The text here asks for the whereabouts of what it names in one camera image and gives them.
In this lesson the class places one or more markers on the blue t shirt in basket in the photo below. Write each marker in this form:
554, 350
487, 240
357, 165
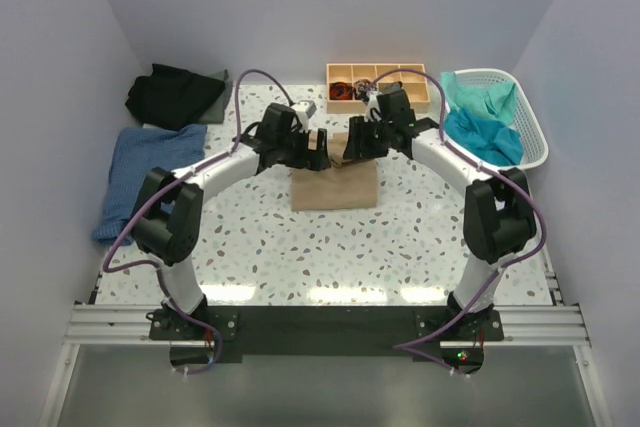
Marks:
488, 139

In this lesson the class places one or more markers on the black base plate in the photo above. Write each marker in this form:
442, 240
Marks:
315, 331

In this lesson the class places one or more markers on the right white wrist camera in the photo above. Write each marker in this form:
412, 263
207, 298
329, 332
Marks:
373, 111

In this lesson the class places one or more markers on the brown patterned rolled sock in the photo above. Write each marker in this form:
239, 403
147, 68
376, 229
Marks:
362, 88

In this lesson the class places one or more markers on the beige t shirt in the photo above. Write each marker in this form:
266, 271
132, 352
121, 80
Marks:
345, 185

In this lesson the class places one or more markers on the black folded t shirt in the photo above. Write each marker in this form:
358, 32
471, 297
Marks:
172, 98

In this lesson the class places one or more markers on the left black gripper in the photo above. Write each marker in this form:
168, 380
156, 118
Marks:
315, 160

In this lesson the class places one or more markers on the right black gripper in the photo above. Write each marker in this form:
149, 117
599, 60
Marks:
358, 145

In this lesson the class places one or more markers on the blue folded t shirt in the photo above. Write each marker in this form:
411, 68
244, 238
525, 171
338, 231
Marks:
137, 151

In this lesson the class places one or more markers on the grey folded t shirt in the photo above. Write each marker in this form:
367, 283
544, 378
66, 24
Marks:
215, 114

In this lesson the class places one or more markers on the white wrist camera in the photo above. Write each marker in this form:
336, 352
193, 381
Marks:
373, 111
304, 111

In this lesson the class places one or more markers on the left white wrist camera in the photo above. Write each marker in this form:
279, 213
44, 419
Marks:
304, 111

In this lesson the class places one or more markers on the white plastic laundry basket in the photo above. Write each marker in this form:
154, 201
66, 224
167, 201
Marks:
535, 146

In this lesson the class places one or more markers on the red black rolled sock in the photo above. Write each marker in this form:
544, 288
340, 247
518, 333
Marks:
340, 91

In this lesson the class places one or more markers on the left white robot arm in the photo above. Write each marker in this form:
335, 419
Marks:
168, 210

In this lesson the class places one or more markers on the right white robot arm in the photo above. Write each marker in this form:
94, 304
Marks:
499, 216

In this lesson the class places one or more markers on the wooden compartment tray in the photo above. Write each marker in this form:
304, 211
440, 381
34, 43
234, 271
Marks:
415, 85

